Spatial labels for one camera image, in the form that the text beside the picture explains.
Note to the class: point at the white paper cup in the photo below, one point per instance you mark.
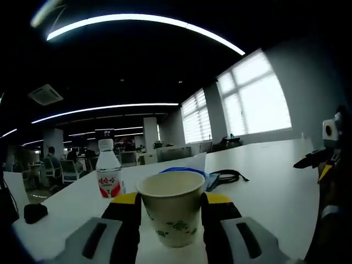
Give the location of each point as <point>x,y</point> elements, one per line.
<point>170,209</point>

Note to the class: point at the ceiling air conditioner vent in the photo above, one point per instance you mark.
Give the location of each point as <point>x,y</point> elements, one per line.
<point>45,94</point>

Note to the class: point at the clear pack with blue disc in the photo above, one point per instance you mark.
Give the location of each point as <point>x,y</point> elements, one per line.
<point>212,182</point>

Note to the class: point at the green potted plant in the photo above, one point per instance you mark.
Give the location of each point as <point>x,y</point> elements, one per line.
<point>158,145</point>

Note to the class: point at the white office chair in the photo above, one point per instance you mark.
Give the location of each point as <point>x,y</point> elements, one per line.
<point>50,169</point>
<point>72,171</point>

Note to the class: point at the white table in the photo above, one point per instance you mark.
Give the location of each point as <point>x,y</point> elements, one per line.
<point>275,206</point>

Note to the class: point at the hanging dark display screen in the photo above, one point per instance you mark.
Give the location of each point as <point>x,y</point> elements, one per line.
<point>104,133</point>

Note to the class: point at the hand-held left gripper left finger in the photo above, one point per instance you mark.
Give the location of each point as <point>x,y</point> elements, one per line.
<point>110,236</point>

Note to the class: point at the large bright window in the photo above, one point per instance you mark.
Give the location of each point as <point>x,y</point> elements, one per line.
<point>253,93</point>

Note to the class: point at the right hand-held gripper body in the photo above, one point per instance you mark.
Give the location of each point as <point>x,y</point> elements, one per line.
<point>330,133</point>

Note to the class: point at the small black object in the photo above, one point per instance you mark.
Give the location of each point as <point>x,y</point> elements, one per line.
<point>35,213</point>

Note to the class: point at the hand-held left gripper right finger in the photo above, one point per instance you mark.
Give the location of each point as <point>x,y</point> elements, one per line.
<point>233,236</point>

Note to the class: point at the teal object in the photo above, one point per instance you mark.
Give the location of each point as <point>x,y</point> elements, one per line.
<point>231,139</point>

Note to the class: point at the long curved ceiling light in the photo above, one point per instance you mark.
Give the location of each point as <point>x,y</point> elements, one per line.
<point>137,20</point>

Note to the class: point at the window with white blinds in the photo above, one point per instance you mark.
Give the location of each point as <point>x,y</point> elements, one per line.
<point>195,116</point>

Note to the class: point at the white desk partition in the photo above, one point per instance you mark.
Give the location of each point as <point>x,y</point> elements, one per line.
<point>173,154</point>

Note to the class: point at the clear plastic water bottle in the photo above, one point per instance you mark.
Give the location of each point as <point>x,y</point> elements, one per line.
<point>108,176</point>

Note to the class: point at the straight ceiling light strip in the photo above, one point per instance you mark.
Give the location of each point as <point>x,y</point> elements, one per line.
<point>104,110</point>

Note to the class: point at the blue tissue packet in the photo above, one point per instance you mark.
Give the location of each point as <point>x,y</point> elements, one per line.
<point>199,163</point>

